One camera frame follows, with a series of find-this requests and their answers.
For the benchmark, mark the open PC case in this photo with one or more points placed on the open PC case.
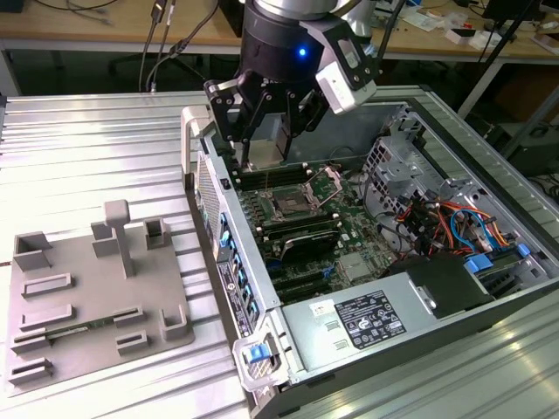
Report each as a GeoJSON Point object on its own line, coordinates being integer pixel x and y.
{"type": "Point", "coordinates": [349, 131]}

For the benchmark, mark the silver perforated disk bay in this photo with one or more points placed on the silver perforated disk bay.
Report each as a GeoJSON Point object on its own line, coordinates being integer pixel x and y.
{"type": "Point", "coordinates": [393, 163]}

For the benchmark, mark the silver CPU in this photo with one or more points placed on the silver CPU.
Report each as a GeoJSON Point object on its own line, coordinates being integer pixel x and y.
{"type": "Point", "coordinates": [266, 153]}

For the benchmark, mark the black box on floor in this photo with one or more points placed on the black box on floor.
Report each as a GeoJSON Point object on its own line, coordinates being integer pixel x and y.
{"type": "Point", "coordinates": [535, 153]}

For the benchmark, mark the black RAM slot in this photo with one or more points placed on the black RAM slot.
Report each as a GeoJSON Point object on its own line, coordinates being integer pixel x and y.
{"type": "Point", "coordinates": [288, 178]}
{"type": "Point", "coordinates": [305, 230]}
{"type": "Point", "coordinates": [301, 220]}
{"type": "Point", "coordinates": [292, 169]}

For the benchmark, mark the grey plastic parts rack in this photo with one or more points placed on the grey plastic parts rack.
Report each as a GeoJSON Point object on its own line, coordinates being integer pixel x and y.
{"type": "Point", "coordinates": [96, 297]}

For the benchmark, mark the green RAM stick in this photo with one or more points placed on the green RAM stick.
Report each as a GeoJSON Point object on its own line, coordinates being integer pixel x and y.
{"type": "Point", "coordinates": [83, 326]}

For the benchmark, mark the blue plastic clip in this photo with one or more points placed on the blue plastic clip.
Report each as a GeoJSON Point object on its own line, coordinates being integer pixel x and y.
{"type": "Point", "coordinates": [523, 252]}

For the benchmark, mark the silver power supply unit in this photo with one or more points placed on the silver power supply unit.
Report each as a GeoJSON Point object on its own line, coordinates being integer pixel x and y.
{"type": "Point", "coordinates": [314, 345]}

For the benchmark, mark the silver chipset heatsink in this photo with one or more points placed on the silver chipset heatsink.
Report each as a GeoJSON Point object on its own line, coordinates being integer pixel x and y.
{"type": "Point", "coordinates": [354, 267]}

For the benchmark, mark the black expansion slot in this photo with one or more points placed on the black expansion slot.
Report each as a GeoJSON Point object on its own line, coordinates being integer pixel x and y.
{"type": "Point", "coordinates": [310, 291]}
{"type": "Point", "coordinates": [305, 279]}

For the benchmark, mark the silver disk bay frame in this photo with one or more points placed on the silver disk bay frame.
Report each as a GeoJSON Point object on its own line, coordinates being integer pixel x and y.
{"type": "Point", "coordinates": [460, 185]}

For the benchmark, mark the wooden desk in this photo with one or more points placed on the wooden desk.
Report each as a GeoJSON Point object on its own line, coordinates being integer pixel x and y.
{"type": "Point", "coordinates": [87, 30]}

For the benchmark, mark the CPU socket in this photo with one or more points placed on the CPU socket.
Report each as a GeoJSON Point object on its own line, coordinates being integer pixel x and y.
{"type": "Point", "coordinates": [287, 205]}

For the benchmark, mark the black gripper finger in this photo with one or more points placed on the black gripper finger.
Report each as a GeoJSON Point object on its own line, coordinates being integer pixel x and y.
{"type": "Point", "coordinates": [288, 131]}
{"type": "Point", "coordinates": [225, 113]}

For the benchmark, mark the white paper sheet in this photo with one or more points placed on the white paper sheet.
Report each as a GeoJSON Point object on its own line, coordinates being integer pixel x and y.
{"type": "Point", "coordinates": [419, 21]}

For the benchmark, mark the black graphics card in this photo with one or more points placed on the black graphics card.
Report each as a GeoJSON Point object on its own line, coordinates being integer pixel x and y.
{"type": "Point", "coordinates": [310, 244]}

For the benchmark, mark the blue case latch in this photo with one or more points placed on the blue case latch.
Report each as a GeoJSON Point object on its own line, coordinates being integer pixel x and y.
{"type": "Point", "coordinates": [255, 353]}

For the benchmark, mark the thin metal locking lever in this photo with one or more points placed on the thin metal locking lever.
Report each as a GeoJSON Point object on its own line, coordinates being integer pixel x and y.
{"type": "Point", "coordinates": [266, 181]}

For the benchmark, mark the black monitor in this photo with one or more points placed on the black monitor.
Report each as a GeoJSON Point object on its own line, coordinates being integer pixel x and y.
{"type": "Point", "coordinates": [515, 6]}

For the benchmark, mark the white box with black top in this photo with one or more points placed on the white box with black top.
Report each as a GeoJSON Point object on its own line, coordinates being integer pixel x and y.
{"type": "Point", "coordinates": [456, 39]}

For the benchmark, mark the blue disk carrier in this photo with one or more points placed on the blue disk carrier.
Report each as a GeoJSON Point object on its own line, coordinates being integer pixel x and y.
{"type": "Point", "coordinates": [478, 264]}

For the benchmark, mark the green motherboard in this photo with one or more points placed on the green motherboard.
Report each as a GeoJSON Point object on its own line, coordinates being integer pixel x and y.
{"type": "Point", "coordinates": [349, 209]}

